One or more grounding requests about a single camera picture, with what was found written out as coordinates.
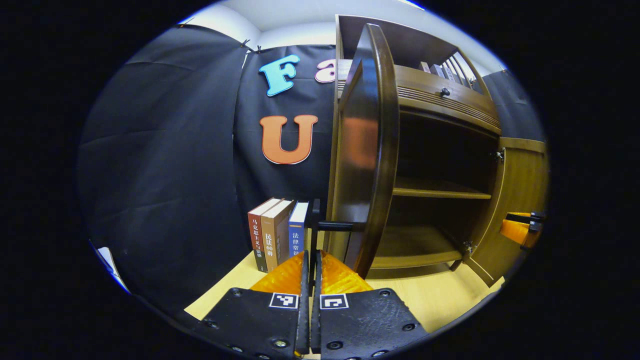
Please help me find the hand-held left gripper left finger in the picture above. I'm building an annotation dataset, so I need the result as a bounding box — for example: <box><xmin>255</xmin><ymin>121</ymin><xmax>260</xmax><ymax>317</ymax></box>
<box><xmin>196</xmin><ymin>249</ymin><xmax>311</xmax><ymax>360</ymax></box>

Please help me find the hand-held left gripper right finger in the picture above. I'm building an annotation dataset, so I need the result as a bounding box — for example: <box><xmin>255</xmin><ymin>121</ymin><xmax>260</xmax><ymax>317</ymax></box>
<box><xmin>309</xmin><ymin>249</ymin><xmax>431</xmax><ymax>360</ymax></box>

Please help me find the wooden cabinet door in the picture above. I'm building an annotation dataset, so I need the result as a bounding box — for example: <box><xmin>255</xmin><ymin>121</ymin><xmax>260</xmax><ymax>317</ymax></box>
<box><xmin>462</xmin><ymin>137</ymin><xmax>550</xmax><ymax>288</ymax></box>
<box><xmin>327</xmin><ymin>23</ymin><xmax>401</xmax><ymax>280</ymax></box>

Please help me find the wooden double-door shoe cabinet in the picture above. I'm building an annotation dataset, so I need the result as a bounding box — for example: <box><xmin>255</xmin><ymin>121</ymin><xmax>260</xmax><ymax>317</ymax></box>
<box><xmin>322</xmin><ymin>14</ymin><xmax>550</xmax><ymax>288</ymax></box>

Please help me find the black door handle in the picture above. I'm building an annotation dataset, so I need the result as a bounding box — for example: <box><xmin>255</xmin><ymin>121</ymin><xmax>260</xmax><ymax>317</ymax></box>
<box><xmin>310</xmin><ymin>199</ymin><xmax>355</xmax><ymax>261</ymax></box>

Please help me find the wooden inner cabinet shelf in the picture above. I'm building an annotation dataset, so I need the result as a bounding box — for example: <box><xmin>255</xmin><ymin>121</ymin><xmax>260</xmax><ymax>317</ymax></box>
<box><xmin>392</xmin><ymin>176</ymin><xmax>492</xmax><ymax>200</ymax></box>

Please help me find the wooden cabinet drawer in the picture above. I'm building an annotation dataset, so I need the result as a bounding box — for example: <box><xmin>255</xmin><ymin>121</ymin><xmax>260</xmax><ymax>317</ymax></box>
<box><xmin>337</xmin><ymin>59</ymin><xmax>502</xmax><ymax>136</ymax></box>

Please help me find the red book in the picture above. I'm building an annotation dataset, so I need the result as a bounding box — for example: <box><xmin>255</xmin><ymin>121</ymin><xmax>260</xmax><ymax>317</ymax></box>
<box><xmin>247</xmin><ymin>197</ymin><xmax>282</xmax><ymax>273</ymax></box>

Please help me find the brown book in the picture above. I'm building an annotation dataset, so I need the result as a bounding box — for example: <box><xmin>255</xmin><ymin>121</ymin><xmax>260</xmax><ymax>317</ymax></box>
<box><xmin>260</xmin><ymin>200</ymin><xmax>296</xmax><ymax>273</ymax></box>

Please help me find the blue book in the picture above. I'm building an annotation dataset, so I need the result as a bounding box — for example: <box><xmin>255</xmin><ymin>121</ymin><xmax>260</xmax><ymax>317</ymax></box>
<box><xmin>288</xmin><ymin>201</ymin><xmax>310</xmax><ymax>258</ymax></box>

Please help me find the black backdrop cloth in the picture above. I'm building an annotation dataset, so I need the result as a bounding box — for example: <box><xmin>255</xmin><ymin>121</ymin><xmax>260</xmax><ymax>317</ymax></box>
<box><xmin>77</xmin><ymin>24</ymin><xmax>546</xmax><ymax>311</ymax></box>

